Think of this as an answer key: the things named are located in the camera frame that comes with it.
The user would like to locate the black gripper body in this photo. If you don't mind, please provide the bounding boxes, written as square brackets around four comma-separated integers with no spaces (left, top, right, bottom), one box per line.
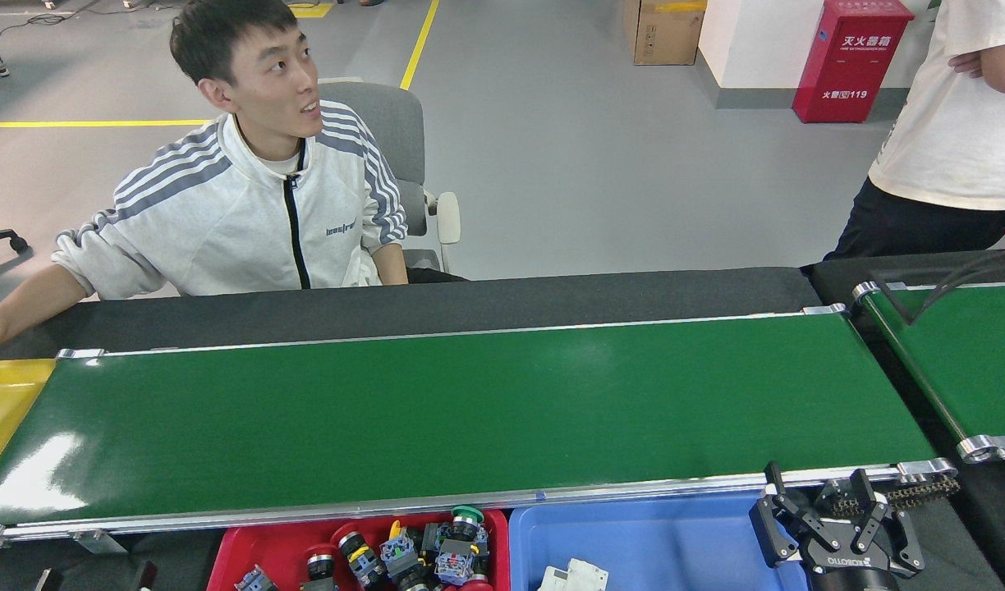
[802,532,902,591]

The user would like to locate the white circuit breaker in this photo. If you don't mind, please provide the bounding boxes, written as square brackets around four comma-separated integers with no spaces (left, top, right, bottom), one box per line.
[538,559,609,591]

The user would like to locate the yellow mushroom push button switch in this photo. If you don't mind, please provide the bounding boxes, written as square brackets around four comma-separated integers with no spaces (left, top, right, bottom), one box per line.
[379,520,426,587]

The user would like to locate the red plastic tray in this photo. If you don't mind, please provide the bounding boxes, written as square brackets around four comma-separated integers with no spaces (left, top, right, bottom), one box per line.
[207,509,512,591]

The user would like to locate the blue plastic tray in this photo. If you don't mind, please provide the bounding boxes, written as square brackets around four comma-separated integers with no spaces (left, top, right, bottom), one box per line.
[509,491,807,591]

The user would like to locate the yellow plastic tray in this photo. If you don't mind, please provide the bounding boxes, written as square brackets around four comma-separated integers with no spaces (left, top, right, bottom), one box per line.
[0,359,57,489]

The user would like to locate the green conveyor belt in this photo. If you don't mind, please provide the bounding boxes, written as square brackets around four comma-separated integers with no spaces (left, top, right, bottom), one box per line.
[0,304,961,552]
[852,281,1005,465]

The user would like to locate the standing person's left hand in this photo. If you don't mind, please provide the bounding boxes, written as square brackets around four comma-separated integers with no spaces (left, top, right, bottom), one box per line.
[948,50,990,80]

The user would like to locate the black table cloth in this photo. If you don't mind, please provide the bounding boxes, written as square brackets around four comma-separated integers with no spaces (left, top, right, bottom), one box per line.
[802,250,1005,591]
[0,267,1005,591]

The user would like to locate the seated person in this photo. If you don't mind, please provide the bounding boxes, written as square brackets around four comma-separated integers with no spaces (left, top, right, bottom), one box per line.
[0,0,410,387]

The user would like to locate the standing person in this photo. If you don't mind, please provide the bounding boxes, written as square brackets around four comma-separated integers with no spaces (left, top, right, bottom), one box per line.
[823,0,1005,262]

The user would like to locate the red fire extinguisher box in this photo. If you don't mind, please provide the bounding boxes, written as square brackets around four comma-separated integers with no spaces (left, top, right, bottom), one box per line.
[792,0,916,124]

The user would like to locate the brown cardboard box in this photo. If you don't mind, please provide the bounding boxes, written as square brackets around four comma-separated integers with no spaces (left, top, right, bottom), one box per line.
[623,0,708,66]

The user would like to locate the grey office chair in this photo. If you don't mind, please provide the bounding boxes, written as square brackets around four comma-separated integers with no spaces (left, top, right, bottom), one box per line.
[318,77,462,273]

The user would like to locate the black conveyor drive chain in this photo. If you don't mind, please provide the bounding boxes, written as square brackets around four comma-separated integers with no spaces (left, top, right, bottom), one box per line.
[880,474,961,510]

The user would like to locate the black curved cable bundle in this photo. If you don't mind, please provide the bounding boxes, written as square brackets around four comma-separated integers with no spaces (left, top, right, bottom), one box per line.
[868,249,1005,325]

